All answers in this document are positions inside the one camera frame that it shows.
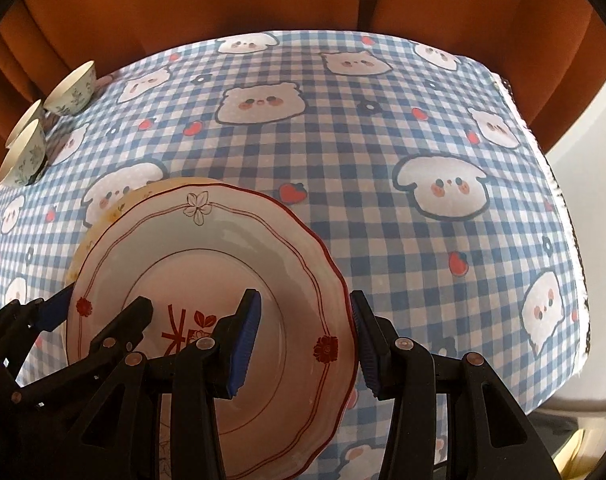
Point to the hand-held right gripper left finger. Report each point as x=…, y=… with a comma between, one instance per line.
x=243, y=340

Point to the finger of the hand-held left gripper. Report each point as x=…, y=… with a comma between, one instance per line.
x=55, y=307
x=123, y=322

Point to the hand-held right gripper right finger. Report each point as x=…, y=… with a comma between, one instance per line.
x=365, y=345

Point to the small red pattern dish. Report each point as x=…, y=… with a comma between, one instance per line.
x=208, y=260

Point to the medium yellow flower plate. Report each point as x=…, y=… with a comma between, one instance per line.
x=110, y=215

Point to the blue floral ceramic bowl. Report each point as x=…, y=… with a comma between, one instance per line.
x=30, y=117
x=28, y=160
x=73, y=92

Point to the blue checkered bear tablecloth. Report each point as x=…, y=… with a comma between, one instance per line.
x=383, y=185

